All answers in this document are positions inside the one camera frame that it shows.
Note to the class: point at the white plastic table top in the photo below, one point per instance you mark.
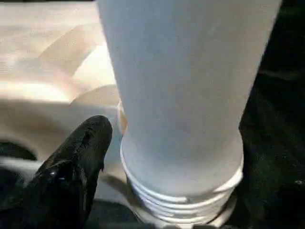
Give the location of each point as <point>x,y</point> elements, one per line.
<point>47,71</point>

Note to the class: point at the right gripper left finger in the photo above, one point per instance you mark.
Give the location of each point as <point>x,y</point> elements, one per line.
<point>62,186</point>

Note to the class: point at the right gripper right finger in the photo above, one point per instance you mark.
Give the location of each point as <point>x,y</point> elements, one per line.
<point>276,200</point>

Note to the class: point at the white plastic table leg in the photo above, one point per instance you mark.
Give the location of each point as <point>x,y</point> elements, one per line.
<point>186,95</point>

